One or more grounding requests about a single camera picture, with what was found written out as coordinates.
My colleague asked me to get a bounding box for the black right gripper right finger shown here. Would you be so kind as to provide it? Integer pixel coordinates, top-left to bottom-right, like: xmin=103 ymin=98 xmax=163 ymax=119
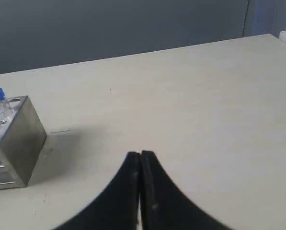
xmin=140 ymin=150 xmax=229 ymax=230

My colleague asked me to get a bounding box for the black cable on wall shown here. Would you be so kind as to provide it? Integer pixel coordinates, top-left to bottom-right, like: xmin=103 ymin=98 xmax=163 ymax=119
xmin=240 ymin=0 xmax=251 ymax=38

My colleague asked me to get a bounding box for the steel test tube rack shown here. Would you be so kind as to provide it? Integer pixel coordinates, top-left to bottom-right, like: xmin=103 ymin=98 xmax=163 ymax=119
xmin=0 ymin=96 xmax=46 ymax=190

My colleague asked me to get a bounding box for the blue capped test tube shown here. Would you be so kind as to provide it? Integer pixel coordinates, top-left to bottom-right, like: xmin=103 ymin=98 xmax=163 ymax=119
xmin=0 ymin=88 xmax=13 ymax=118

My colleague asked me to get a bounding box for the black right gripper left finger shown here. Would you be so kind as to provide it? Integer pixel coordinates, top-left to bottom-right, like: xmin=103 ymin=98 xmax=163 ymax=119
xmin=56 ymin=152 xmax=140 ymax=230

